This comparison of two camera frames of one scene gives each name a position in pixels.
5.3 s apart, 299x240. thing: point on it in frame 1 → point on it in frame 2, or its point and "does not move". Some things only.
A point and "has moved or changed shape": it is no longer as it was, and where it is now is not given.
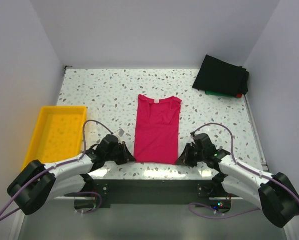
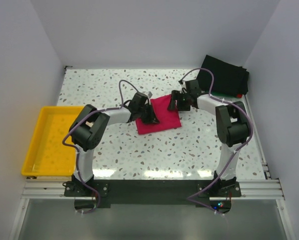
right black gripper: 190,154 → 177,100
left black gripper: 122,153 → 146,111
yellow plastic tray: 59,134 does not move
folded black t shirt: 219,76 does not move
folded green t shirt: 218,93 does not move
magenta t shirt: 157,130 has moved or changed shape
